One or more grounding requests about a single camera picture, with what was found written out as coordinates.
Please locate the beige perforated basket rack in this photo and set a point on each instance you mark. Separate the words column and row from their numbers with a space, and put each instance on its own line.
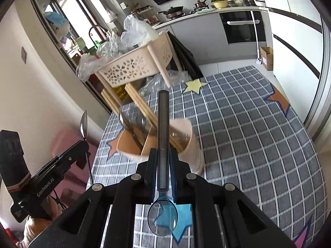
column 134, row 67

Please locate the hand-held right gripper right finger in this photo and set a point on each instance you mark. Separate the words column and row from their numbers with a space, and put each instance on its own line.
column 173, row 175

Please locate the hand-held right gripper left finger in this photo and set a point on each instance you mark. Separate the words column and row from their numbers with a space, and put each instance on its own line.
column 153, row 175

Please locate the metal cooking pot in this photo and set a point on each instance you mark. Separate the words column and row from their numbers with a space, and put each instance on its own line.
column 201, row 4

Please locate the crumpled clear plastic bag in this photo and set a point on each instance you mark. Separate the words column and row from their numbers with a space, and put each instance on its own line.
column 165, row 81

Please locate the curved kitchen faucet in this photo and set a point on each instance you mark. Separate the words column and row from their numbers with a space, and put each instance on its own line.
column 97, row 35

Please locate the yellow bowl with greens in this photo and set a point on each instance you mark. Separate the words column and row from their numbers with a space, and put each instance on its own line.
column 219, row 3

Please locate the grey checked star tablecloth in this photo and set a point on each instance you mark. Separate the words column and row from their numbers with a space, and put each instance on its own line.
column 245, row 134

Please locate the black wok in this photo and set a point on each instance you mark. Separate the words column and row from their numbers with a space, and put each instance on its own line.
column 172, row 11

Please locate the beige plastic utensil holder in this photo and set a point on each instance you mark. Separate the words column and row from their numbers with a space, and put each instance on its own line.
column 191, row 147

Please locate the white cabinet with dark stripe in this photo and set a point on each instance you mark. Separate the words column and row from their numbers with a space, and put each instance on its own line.
column 292, row 44

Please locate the person's left hand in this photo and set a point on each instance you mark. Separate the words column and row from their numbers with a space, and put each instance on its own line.
column 38, row 227

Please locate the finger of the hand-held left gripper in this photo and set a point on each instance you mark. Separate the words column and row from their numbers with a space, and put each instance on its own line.
column 75, row 153

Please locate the cardboard box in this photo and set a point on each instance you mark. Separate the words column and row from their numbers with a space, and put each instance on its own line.
column 266, row 58

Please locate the grey wall switch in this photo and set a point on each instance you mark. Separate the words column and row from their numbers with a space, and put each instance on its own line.
column 23, row 54

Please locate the black built-in oven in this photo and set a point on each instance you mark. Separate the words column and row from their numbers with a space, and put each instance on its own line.
column 243, row 28

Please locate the white stick mop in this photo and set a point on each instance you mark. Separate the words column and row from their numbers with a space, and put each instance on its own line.
column 256, row 36

